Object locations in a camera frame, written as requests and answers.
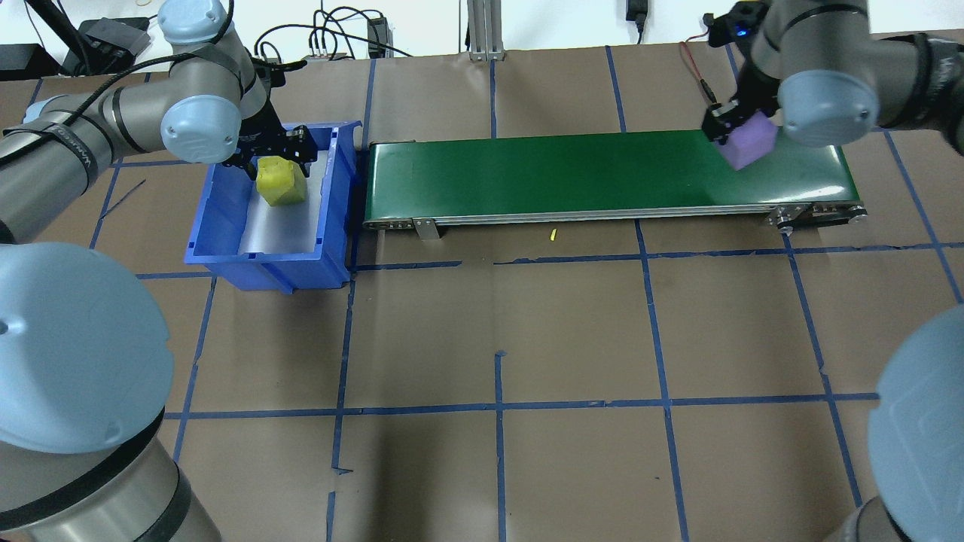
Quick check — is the purple foam block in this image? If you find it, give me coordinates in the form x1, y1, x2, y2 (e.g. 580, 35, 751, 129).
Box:
715, 114, 779, 172

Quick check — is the yellow foam block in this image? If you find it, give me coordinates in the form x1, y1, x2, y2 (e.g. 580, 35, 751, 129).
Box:
256, 157, 308, 207

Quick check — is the blue plastic storage bin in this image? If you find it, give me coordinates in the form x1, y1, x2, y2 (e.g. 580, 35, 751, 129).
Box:
185, 120, 362, 294

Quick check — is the green conveyor belt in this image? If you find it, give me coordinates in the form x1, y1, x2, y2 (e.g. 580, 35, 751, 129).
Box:
363, 129, 868, 242

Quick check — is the thin red wire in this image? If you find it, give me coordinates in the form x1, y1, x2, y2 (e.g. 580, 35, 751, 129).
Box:
680, 14, 718, 105

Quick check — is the small camera mount box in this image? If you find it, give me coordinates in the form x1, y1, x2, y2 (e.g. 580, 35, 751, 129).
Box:
79, 19, 151, 74

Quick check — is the aluminium profile camera post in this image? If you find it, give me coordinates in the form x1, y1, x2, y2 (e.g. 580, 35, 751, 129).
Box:
467, 0, 507, 62

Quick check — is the black stand base plate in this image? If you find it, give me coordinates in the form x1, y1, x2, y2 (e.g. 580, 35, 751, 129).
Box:
0, 44, 65, 78

